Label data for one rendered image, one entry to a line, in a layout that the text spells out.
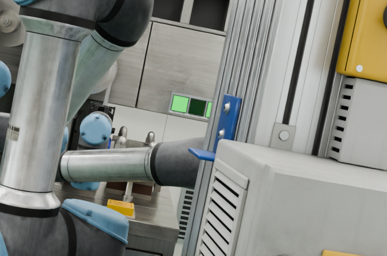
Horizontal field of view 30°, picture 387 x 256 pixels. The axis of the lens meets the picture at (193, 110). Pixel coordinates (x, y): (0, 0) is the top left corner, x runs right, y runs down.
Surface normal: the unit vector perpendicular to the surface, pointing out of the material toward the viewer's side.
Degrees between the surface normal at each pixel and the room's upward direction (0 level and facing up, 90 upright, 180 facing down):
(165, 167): 97
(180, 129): 90
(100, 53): 128
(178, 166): 93
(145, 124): 90
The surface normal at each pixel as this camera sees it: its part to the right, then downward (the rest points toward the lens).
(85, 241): 0.62, -0.22
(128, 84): 0.07, 0.07
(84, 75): -0.04, 0.66
